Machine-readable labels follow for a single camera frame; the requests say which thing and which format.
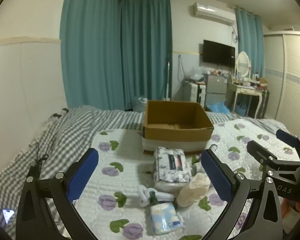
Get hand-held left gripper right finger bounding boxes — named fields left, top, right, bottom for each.
left=201, top=149, right=283, bottom=240

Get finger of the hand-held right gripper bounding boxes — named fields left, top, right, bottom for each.
left=246, top=140, right=279, bottom=165
left=276, top=129, right=300, bottom=148

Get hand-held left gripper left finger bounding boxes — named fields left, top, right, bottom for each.
left=16, top=147, right=99, bottom=240

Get cream soft cloth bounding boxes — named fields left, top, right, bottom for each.
left=176, top=173, right=210, bottom=207

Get floral tissue pack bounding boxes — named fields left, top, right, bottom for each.
left=154, top=147, right=192, bottom=183

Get cardboard box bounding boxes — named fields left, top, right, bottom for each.
left=142, top=100, right=214, bottom=155

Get small blue tissue pack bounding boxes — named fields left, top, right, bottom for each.
left=149, top=201, right=182, bottom=235

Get dark striped case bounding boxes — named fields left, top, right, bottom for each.
left=255, top=89, right=270, bottom=119

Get blue basket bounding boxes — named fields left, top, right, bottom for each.
left=234, top=102, right=248, bottom=117

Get white floral quilt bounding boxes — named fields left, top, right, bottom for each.
left=72, top=119, right=300, bottom=240

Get white wardrobe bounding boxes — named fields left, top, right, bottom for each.
left=262, top=31, right=300, bottom=130

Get blue plastic bag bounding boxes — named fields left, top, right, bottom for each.
left=209, top=99, right=232, bottom=114

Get white dressing table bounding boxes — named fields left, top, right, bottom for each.
left=226, top=79, right=268, bottom=118

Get small grey fridge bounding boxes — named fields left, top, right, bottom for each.
left=204, top=74, right=232, bottom=110

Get oval white mirror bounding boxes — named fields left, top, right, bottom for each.
left=235, top=51, right=252, bottom=78

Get smartphone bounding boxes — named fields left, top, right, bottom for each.
left=2, top=209, right=15, bottom=225

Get white suitcase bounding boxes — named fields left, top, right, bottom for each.
left=182, top=81, right=207, bottom=108

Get clear plastic water jug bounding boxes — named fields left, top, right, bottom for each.
left=132, top=96, right=148, bottom=113

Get clear plastic bags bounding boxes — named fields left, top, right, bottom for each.
left=189, top=67, right=205, bottom=82

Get teal curtain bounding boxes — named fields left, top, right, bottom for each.
left=234, top=6, right=265, bottom=78
left=120, top=0, right=172, bottom=110
left=59, top=0, right=123, bottom=110

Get white mop pole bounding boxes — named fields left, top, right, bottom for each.
left=164, top=60, right=172, bottom=100

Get white air conditioner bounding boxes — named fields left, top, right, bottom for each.
left=192, top=2, right=237, bottom=26

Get black cable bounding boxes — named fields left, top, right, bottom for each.
left=27, top=142, right=49, bottom=178

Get black wall television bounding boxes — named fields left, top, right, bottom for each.
left=202, top=39, right=236, bottom=68

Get black wall cord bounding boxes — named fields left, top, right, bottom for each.
left=178, top=54, right=185, bottom=82

